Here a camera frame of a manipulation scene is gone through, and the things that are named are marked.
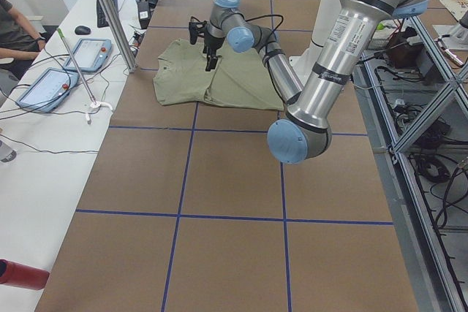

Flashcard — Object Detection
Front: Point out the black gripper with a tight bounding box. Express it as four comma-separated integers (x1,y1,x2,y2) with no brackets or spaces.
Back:
188,16,222,72

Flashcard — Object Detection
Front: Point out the sage green long-sleeve shirt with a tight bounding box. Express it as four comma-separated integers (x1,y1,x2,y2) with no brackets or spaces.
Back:
153,39,283,110

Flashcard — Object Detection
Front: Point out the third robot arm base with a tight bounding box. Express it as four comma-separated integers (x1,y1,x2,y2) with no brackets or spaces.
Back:
433,13,467,68

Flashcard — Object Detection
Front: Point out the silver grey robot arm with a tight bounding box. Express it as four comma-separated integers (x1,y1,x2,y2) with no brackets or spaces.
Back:
203,0,429,164
189,0,303,105

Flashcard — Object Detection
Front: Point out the black keyboard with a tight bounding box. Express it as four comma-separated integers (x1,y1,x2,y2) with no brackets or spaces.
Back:
96,0,119,28

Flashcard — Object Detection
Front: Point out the far blue teach pendant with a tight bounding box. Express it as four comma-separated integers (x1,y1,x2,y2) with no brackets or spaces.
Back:
66,38,112,73

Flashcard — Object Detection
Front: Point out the blue teach pendant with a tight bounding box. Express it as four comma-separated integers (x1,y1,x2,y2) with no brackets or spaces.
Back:
66,38,112,73
15,68,79,113

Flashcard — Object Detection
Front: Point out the grey rod with green tip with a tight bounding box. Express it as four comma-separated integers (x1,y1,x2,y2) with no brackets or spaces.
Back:
56,28,113,112

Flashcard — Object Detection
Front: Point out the black computer mouse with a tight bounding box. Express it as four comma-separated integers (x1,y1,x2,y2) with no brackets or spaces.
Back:
75,26,91,35

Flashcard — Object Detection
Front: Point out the near blue teach pendant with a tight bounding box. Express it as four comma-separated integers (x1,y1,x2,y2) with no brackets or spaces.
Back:
15,68,79,113

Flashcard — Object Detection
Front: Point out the seated person in dark shirt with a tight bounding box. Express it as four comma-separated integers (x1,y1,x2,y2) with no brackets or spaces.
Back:
1,0,50,80

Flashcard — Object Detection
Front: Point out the red metal bottle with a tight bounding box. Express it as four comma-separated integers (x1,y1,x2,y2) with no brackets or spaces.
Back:
1,259,50,290

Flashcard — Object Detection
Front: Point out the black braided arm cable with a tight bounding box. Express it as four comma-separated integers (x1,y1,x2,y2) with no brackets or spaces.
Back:
241,14,285,57

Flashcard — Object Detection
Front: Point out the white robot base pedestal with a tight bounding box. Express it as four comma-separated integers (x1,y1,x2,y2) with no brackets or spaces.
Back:
290,0,341,84

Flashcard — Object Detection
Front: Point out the aluminium frame post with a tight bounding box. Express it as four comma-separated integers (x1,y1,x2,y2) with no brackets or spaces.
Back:
98,0,137,73

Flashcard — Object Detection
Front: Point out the aluminium side frame rail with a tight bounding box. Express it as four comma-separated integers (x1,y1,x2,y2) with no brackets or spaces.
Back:
354,9,467,311

